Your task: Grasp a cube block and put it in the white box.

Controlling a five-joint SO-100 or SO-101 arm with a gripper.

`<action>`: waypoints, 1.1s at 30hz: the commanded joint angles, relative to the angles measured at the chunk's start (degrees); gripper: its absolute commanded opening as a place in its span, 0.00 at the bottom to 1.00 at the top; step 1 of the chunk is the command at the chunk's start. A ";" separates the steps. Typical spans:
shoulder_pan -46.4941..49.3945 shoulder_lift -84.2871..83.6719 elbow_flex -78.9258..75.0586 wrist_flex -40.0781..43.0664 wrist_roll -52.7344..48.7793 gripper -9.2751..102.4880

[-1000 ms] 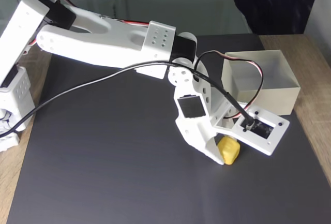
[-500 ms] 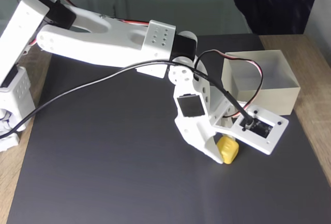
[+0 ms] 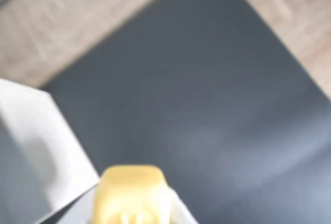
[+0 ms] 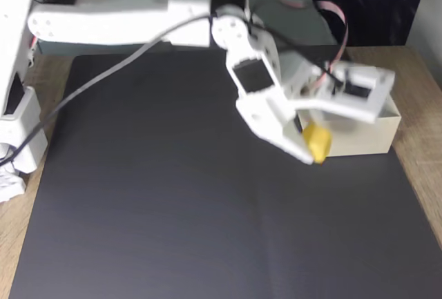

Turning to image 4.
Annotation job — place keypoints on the black hanging cloth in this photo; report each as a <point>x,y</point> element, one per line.
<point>373,5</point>

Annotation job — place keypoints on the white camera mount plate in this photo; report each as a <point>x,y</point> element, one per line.
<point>359,107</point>

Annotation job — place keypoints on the white open box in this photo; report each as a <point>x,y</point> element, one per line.
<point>362,140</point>

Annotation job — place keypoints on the yellow cube block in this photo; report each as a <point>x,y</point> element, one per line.
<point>317,143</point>

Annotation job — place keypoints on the dark grey table mat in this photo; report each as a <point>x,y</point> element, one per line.
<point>172,216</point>

